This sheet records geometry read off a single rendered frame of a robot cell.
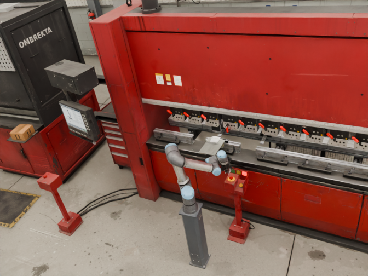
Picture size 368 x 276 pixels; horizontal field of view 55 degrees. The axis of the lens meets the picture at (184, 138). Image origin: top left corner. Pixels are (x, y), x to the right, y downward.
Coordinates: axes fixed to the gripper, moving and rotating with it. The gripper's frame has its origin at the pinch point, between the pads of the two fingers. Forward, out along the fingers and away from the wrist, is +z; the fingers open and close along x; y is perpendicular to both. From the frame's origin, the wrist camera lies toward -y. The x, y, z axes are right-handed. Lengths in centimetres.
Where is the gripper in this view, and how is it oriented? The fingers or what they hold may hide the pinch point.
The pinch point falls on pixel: (229, 171)
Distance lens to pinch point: 346.5
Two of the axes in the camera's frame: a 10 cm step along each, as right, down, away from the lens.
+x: 8.8, 1.6, -4.5
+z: 2.8, 5.8, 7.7
